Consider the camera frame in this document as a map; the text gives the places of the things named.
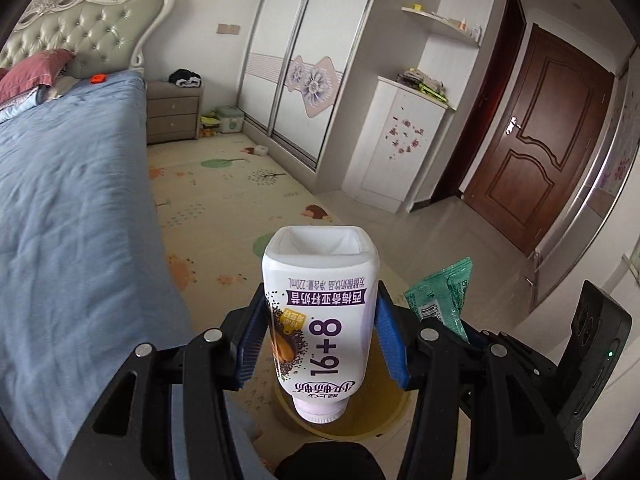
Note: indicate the white yogurt drink bottle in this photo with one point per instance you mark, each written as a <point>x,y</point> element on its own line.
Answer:
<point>321,285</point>

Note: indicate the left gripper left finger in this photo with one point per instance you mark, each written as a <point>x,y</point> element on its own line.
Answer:
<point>174,400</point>

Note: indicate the green snack packet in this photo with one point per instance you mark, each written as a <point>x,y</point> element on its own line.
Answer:
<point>441,295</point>

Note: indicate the dark brown wooden door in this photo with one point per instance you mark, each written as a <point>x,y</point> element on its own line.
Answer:
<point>545,138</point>

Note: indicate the white green storage box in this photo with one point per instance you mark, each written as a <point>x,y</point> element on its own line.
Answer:
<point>230,118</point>

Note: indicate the light blue folded blanket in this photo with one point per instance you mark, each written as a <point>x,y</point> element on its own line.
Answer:
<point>22,103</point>

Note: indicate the white corner shelf cabinet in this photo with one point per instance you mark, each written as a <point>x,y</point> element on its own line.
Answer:
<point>418,56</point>

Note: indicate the right pink pillow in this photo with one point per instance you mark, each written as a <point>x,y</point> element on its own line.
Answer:
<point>41,68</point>

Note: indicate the cartoon pattern floor mat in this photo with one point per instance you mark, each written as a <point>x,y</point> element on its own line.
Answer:
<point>218,205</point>

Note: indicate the blue bed sheet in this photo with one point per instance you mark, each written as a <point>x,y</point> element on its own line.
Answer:
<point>84,277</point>

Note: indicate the grey bedside table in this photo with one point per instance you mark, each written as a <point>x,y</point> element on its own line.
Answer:
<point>172,112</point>

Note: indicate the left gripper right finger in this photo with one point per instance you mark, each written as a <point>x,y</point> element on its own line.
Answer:
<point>513,432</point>

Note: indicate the white sliding wardrobe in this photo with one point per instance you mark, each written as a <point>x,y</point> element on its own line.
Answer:
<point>297,58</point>

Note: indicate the small orange object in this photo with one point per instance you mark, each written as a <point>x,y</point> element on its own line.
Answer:
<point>98,79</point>

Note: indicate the black white clothes pile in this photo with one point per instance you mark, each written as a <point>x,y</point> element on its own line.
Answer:
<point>184,78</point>

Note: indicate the green tufted headboard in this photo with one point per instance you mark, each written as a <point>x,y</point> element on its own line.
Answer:
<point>105,36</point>

